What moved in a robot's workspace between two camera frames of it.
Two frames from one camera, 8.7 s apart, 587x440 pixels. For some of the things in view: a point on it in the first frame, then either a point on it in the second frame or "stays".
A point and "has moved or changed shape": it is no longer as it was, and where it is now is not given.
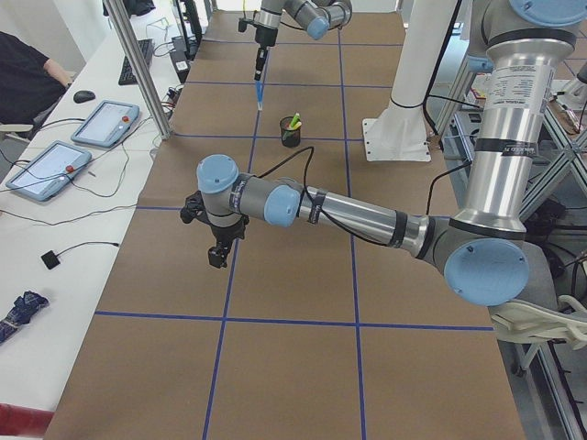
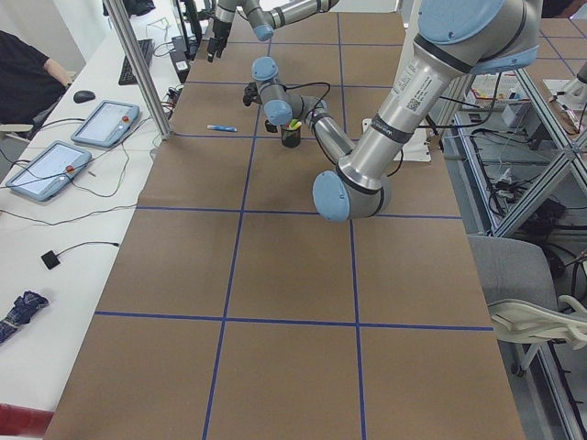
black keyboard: x=127 y=75 stays
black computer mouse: x=82 y=96 stays
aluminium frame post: x=139 y=67 stays
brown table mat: x=313 y=330 stays
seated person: x=27 y=89 stays
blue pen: x=260 y=86 has moved or changed shape
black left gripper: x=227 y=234 -> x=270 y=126
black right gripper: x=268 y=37 -> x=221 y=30
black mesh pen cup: x=291 y=137 stays
